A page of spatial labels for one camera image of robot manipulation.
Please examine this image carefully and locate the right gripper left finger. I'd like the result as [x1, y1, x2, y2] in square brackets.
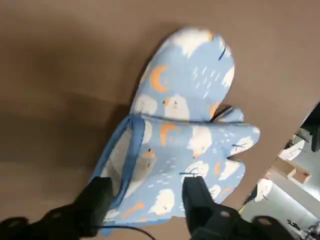
[0, 175, 119, 240]

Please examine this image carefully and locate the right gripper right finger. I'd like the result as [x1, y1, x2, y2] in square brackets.
[182, 175, 301, 240]

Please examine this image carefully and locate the blue bear print oven mitt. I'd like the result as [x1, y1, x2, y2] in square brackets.
[130, 26, 245, 125]
[93, 116, 262, 239]

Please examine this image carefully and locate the open wooden box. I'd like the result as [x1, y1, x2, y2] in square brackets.
[277, 146, 313, 185]

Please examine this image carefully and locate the black bulky object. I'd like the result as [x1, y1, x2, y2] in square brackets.
[297, 100, 320, 153]

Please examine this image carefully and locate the thin black wire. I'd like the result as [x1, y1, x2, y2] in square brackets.
[98, 223, 158, 240]

